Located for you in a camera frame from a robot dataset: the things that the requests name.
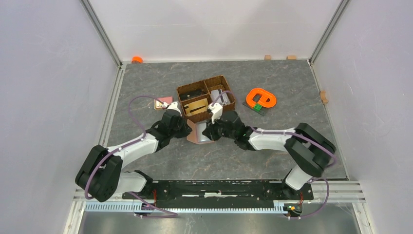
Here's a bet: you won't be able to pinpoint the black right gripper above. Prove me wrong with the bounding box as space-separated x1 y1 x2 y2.
202 113 237 140

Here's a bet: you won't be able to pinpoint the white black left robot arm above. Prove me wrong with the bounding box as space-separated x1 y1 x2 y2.
75 110 192 202

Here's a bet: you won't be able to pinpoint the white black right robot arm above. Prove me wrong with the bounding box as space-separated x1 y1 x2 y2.
202 111 337 199

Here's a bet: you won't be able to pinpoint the gold card front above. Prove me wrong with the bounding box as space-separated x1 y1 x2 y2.
184 98 208 117

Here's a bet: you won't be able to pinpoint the black cards in basket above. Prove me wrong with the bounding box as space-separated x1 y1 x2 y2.
179 89 205 101

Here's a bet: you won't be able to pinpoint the pink tan small box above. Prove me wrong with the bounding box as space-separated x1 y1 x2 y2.
154 96 173 110

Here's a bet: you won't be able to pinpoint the green building block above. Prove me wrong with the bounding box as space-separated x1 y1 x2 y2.
253 104 262 113

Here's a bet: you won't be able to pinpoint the brown woven basket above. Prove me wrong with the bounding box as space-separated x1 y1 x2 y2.
177 75 231 123

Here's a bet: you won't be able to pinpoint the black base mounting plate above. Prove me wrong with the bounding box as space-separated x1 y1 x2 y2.
138 179 314 209

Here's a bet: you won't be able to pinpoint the orange round cap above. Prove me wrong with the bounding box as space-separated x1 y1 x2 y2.
131 56 143 64

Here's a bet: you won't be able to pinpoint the curved wooden piece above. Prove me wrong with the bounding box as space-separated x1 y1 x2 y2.
319 90 329 105

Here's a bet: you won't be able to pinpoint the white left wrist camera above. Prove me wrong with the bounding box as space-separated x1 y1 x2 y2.
161 101 182 116

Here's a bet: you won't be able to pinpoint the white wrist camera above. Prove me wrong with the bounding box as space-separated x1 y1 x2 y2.
208 102 223 124
161 101 182 116

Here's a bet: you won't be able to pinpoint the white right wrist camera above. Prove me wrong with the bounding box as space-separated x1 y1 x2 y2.
208 102 223 124

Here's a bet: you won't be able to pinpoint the orange plastic ring toy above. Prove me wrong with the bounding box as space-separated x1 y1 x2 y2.
245 88 277 108

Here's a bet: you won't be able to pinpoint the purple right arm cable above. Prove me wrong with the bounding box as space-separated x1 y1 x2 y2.
213 90 338 220

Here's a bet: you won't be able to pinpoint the grey cable duct strip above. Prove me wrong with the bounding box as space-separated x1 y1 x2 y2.
85 201 287 214

